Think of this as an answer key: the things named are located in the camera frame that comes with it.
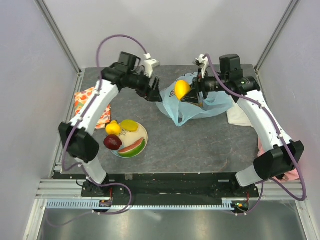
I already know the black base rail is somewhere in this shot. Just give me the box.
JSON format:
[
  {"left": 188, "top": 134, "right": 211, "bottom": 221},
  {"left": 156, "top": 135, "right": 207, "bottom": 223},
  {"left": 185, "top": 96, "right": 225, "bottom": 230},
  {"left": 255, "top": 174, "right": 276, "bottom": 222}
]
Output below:
[{"left": 81, "top": 172, "right": 259, "bottom": 198}]

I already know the cream and blue plate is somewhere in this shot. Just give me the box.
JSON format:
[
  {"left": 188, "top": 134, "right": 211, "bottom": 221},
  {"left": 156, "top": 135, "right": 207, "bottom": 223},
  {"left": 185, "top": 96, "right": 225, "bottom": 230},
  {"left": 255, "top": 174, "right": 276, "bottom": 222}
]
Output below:
[{"left": 111, "top": 122, "right": 148, "bottom": 159}]

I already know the fake watermelon slice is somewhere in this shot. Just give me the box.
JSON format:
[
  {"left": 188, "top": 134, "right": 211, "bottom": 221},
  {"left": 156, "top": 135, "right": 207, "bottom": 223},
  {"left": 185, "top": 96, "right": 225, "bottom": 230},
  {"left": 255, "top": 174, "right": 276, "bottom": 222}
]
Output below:
[{"left": 117, "top": 137, "right": 146, "bottom": 158}]

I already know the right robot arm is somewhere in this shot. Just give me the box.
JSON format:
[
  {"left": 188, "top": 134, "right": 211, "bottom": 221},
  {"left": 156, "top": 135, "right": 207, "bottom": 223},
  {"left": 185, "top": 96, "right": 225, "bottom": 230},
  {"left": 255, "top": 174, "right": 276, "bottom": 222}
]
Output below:
[{"left": 178, "top": 54, "right": 305, "bottom": 197}]

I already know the white folded cloth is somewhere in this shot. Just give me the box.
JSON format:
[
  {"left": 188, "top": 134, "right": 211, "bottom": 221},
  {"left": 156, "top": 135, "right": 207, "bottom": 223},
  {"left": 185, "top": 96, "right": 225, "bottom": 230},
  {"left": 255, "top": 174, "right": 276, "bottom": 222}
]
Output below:
[{"left": 226, "top": 103, "right": 252, "bottom": 127}]

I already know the purple cable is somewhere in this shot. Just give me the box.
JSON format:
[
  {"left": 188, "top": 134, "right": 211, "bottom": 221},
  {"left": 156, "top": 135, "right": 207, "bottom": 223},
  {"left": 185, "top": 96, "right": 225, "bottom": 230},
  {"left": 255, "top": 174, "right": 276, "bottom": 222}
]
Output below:
[
  {"left": 204, "top": 53, "right": 308, "bottom": 217},
  {"left": 46, "top": 34, "right": 148, "bottom": 227}
]

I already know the floral orange napkin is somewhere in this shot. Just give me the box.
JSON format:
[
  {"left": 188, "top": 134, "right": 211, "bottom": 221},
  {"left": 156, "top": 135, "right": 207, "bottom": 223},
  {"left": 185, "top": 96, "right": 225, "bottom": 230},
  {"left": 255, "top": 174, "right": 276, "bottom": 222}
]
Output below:
[{"left": 74, "top": 87, "right": 111, "bottom": 130}]

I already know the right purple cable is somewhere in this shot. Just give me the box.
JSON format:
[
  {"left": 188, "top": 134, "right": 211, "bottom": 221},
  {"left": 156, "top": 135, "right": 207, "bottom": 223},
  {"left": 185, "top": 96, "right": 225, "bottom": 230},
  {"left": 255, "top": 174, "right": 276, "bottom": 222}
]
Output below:
[{"left": 204, "top": 53, "right": 308, "bottom": 217}]

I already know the yellow fake lemon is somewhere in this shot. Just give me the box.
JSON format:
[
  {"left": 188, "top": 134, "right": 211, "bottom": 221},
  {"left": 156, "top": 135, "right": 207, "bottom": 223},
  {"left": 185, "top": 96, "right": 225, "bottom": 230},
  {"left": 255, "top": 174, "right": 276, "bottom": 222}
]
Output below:
[
  {"left": 105, "top": 120, "right": 122, "bottom": 136},
  {"left": 174, "top": 79, "right": 192, "bottom": 101}
]

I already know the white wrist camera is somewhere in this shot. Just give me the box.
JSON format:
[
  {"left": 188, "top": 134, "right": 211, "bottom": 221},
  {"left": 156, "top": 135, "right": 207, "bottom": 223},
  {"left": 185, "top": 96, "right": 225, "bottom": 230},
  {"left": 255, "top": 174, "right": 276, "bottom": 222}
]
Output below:
[
  {"left": 143, "top": 53, "right": 160, "bottom": 78},
  {"left": 194, "top": 54, "right": 209, "bottom": 78}
]

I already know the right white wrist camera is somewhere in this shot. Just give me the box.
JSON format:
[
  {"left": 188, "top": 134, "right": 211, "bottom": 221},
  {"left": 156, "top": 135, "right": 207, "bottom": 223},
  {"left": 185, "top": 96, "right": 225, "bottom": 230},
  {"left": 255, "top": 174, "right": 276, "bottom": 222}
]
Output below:
[{"left": 194, "top": 54, "right": 209, "bottom": 78}]

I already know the left aluminium frame post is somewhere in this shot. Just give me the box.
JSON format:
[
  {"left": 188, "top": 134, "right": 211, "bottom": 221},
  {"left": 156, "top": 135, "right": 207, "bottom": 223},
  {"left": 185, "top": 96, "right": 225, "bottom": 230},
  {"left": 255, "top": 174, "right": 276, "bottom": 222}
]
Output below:
[{"left": 34, "top": 0, "right": 82, "bottom": 75}]

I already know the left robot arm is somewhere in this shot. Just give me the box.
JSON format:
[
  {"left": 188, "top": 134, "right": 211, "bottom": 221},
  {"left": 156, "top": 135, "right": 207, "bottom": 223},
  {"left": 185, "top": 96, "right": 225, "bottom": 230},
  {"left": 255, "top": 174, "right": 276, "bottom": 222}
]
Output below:
[{"left": 58, "top": 52, "right": 162, "bottom": 197}]

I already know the light blue plastic bag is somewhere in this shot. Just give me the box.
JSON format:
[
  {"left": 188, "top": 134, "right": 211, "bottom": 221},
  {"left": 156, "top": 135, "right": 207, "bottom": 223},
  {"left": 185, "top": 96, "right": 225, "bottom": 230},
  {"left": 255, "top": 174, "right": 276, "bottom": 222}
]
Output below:
[{"left": 156, "top": 83, "right": 233, "bottom": 127}]

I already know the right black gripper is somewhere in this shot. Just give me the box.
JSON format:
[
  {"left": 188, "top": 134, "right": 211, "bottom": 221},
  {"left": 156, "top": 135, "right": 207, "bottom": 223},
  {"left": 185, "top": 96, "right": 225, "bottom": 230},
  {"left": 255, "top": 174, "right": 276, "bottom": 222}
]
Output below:
[{"left": 181, "top": 67, "right": 229, "bottom": 105}]

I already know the pink cap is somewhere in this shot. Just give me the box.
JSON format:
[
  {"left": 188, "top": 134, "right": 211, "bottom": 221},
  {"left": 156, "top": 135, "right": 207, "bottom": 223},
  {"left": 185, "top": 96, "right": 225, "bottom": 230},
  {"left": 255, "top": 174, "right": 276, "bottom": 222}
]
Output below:
[{"left": 257, "top": 138, "right": 300, "bottom": 183}]

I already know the yellow fake mango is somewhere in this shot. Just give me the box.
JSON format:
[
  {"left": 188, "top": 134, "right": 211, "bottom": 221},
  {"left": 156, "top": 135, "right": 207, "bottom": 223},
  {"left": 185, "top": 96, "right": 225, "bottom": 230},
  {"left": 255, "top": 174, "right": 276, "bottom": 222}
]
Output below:
[{"left": 120, "top": 119, "right": 139, "bottom": 132}]

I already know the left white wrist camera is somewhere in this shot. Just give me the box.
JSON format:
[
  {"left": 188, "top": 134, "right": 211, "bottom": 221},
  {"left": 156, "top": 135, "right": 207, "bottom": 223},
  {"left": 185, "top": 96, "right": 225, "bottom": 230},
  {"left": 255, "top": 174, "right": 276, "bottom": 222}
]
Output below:
[{"left": 143, "top": 53, "right": 160, "bottom": 78}]

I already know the right aluminium frame post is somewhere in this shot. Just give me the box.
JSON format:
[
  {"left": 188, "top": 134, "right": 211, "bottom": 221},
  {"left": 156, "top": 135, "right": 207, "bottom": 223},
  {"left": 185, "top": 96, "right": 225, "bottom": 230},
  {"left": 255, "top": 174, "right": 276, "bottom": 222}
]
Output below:
[{"left": 254, "top": 0, "right": 300, "bottom": 74}]

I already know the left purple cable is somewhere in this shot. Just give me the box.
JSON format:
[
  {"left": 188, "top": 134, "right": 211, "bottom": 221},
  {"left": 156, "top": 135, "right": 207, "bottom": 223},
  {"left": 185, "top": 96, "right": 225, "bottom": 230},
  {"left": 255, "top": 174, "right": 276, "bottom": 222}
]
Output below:
[{"left": 46, "top": 34, "right": 148, "bottom": 227}]

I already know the red fake apple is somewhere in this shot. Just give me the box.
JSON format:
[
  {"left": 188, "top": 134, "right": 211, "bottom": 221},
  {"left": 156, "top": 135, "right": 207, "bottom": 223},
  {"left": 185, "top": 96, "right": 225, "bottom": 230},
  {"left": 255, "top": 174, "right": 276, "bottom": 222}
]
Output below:
[{"left": 103, "top": 134, "right": 123, "bottom": 151}]

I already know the aluminium frame post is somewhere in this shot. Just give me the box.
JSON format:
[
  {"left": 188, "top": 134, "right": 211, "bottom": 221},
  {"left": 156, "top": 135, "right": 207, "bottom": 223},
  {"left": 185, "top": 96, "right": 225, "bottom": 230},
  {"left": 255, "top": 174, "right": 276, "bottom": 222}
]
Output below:
[
  {"left": 34, "top": 0, "right": 82, "bottom": 75},
  {"left": 254, "top": 0, "right": 300, "bottom": 74}
]

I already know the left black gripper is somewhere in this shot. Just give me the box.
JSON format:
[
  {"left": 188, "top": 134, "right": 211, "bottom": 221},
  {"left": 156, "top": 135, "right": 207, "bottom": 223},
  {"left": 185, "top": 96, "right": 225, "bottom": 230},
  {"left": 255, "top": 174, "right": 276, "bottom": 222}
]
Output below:
[{"left": 127, "top": 69, "right": 162, "bottom": 103}]

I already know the slotted cable duct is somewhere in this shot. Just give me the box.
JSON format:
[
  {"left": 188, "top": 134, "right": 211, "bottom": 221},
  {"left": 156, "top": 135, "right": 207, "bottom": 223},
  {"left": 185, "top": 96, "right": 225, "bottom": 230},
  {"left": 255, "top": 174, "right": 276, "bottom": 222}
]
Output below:
[{"left": 46, "top": 199, "right": 248, "bottom": 211}]

